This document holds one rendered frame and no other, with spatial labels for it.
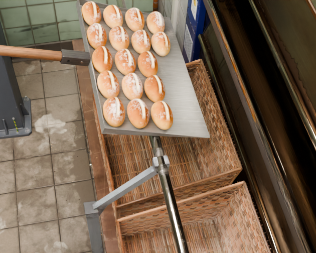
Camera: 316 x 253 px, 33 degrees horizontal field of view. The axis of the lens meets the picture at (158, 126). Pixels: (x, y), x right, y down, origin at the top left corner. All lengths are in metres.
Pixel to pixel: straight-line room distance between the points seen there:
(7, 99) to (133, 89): 1.36
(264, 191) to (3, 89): 1.54
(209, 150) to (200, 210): 0.27
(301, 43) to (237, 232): 0.84
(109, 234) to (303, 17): 1.13
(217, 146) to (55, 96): 1.39
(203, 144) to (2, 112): 1.22
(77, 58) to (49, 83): 1.64
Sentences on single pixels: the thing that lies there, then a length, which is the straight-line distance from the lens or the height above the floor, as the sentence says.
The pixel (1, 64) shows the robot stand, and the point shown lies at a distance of 2.67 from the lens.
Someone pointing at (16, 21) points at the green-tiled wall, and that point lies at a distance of 3.24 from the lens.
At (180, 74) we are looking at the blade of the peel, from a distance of 1.80.
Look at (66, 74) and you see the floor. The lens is 3.31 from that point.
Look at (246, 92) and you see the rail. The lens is 1.39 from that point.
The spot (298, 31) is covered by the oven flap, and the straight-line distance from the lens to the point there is 1.42.
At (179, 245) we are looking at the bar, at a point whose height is 1.17.
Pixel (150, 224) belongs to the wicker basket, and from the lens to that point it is 2.02.
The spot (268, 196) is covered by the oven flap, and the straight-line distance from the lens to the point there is 1.76.
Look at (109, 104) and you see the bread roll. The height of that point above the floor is 1.27.
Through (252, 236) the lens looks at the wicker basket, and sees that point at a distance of 1.89.
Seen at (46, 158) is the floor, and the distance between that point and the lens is 2.97.
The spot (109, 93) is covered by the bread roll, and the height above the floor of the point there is 1.25.
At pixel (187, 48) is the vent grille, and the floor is 0.70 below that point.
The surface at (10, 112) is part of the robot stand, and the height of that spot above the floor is 0.18.
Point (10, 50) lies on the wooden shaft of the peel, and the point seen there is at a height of 1.34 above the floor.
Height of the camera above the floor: 2.48
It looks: 55 degrees down
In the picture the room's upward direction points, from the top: 4 degrees clockwise
